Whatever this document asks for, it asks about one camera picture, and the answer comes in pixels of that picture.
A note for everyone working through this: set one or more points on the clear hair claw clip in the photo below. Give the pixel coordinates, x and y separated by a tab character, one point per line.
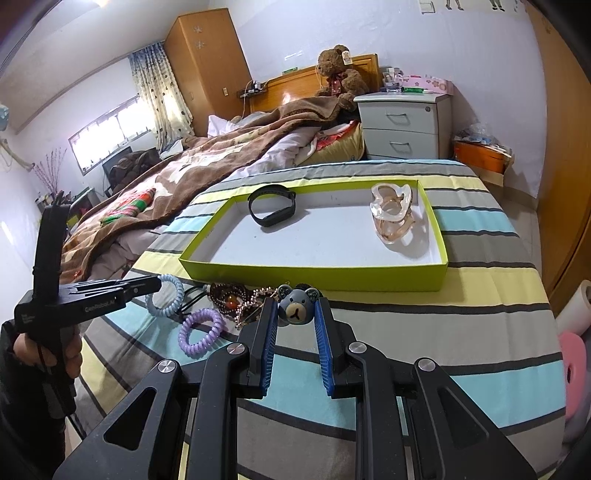
392	230

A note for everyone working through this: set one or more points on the brown blanket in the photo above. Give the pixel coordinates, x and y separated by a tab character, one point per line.
217	147

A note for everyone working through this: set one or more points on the person's left hand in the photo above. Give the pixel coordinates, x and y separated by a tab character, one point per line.
73	357

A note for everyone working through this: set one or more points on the wooden headboard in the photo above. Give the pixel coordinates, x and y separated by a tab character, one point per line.
286	90

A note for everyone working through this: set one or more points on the pink floral box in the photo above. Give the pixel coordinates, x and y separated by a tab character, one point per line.
431	84

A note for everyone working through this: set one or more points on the orange box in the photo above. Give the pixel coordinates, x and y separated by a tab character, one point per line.
480	159

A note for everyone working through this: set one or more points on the dried flower branches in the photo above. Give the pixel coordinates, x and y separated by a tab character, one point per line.
51	170

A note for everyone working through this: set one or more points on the patterned curtain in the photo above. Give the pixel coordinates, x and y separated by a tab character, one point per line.
161	97

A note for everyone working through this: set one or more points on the pink roll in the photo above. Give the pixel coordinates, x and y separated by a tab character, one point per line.
575	369

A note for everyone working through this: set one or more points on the wooden wardrobe with star decals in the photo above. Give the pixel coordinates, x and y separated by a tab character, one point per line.
203	69

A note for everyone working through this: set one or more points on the power strip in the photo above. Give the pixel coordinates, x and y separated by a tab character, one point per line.
251	89

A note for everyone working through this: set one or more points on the green cardboard box tray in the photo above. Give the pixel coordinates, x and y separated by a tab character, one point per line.
323	240

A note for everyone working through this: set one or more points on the black wristband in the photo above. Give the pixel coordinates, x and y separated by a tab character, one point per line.
258	217

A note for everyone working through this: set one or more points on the grey nightstand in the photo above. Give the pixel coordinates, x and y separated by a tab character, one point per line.
401	124

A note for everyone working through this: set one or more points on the window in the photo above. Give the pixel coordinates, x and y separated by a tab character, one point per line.
106	138

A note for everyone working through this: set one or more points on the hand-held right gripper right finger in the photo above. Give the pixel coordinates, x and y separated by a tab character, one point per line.
325	350

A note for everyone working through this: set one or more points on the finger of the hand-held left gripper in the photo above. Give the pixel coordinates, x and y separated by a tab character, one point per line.
134	288

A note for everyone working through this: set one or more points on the brown teddy bear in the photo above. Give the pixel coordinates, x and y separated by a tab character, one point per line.
341	76

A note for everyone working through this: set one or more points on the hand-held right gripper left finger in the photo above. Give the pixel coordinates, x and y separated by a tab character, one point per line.
264	350

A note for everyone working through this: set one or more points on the striped cloth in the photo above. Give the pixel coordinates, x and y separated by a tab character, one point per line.
485	300

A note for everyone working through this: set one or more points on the toiletry bottles cluster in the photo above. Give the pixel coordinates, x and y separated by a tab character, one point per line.
392	78

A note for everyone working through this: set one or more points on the clear plastic bags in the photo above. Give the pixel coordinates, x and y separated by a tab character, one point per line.
480	134

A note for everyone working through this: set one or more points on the light pink quilt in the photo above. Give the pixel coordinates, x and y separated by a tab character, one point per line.
277	152

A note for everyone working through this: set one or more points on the yellow pillow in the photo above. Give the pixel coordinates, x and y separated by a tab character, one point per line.
341	143

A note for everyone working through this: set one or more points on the white paper roll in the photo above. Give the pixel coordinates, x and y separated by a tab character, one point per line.
577	309

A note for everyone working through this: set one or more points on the wall stickers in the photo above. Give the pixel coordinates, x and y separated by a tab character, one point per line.
461	4

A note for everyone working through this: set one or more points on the dark clothing pile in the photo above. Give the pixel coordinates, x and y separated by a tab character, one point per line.
131	168

